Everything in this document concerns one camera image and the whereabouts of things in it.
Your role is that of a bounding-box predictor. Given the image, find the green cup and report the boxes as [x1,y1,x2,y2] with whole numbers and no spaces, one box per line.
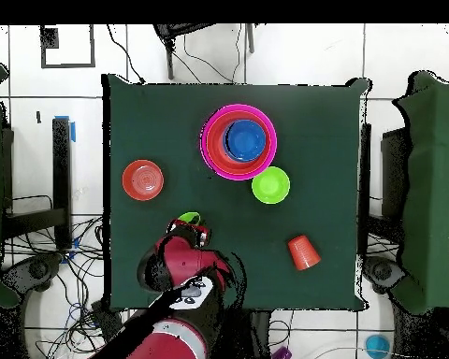
[177,211,202,227]

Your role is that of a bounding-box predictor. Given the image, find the small dark blue bowl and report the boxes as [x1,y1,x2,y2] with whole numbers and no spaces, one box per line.
[223,119,267,163]

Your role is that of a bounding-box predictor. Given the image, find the orange cup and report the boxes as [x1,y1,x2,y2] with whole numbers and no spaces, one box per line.
[286,234,322,271]

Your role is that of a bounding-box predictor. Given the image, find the small orange bowl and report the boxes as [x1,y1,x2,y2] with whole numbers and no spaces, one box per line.
[122,159,165,202]

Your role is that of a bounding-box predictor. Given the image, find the large orange bowl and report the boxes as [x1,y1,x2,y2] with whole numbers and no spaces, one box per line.
[206,110,273,176]

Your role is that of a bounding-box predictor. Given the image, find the small green bowl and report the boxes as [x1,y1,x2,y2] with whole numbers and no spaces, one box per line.
[251,165,292,206]

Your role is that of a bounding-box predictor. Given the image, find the black power brick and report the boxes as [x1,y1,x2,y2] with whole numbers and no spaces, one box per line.
[90,298,126,343]

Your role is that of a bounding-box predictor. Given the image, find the large pink bowl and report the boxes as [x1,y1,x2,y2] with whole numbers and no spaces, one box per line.
[199,103,279,182]

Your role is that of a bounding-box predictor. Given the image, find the dark green tablecloth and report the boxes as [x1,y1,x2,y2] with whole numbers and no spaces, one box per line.
[101,73,371,313]

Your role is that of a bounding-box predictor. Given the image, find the black metal stand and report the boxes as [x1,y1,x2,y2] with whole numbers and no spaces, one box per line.
[1,117,73,251]
[358,122,411,255]

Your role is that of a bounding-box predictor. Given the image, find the blue tape strip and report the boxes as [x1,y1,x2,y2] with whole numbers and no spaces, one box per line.
[53,114,77,144]

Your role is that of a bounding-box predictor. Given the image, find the blue disc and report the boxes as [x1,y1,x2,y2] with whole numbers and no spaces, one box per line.
[364,333,391,359]

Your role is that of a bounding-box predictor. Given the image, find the tangled cable bundle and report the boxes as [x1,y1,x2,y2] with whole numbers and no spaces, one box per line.
[3,216,136,359]

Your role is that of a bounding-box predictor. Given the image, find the black floor cable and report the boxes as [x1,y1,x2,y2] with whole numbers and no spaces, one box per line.
[106,23,147,84]
[181,23,245,84]

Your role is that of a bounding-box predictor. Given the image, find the black camera tripod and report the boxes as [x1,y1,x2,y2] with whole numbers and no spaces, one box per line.
[152,22,257,81]

